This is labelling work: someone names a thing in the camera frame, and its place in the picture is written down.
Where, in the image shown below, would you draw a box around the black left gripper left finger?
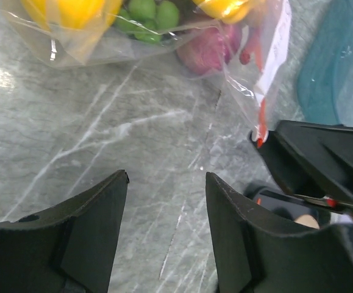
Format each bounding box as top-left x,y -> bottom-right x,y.
0,170 -> 129,292

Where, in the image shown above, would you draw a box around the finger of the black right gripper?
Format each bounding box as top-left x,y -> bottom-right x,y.
249,120 -> 353,214

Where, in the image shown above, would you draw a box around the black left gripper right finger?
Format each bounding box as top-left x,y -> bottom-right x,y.
205,172 -> 353,292

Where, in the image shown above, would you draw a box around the red fake chili pepper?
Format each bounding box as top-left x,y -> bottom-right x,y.
239,27 -> 263,71

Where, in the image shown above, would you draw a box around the clear zip top bag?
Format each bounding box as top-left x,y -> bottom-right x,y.
0,1 -> 292,145

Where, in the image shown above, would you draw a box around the purple fake onion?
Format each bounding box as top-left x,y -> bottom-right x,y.
176,24 -> 243,76

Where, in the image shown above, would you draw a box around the green fake grapes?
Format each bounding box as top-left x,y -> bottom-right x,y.
115,0 -> 181,44

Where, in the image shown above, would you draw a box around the yellow fake bell pepper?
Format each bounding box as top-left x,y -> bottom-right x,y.
21,0 -> 123,31

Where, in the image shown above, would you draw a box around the black plastic tray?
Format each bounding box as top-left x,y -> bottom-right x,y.
244,183 -> 331,228

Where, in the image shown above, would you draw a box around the beige bird pattern plate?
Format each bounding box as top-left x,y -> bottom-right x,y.
294,214 -> 319,229

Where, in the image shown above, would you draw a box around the teal transparent plastic bin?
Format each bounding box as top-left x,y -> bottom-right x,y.
297,1 -> 353,126

